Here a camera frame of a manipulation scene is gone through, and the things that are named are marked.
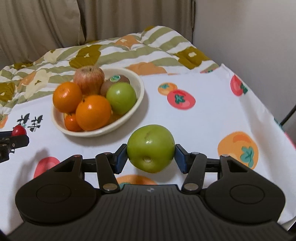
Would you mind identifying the red cherry tomato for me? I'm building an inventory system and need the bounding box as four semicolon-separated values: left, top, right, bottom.
11;125;27;137

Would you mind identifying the green apple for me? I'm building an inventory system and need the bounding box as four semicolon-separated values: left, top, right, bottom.
127;125;175;173
106;82;137;115

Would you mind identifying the large orange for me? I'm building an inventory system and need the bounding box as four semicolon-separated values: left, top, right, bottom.
75;95;112;131

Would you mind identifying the small mandarin front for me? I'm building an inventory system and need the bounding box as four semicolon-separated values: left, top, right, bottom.
64;113;83;132

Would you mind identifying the brown kiwi with sticker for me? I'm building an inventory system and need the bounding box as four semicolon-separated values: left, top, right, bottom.
100;74;130;97

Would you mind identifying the red yellow apple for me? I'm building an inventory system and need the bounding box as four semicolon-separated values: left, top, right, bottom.
73;66;105;96

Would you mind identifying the floral striped quilt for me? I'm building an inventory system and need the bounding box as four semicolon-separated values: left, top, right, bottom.
1;26;218;118

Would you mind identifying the white fruit print cloth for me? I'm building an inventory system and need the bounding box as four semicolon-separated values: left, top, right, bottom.
1;66;295;233

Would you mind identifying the cream duck plate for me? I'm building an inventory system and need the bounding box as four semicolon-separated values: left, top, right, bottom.
51;67;144;138

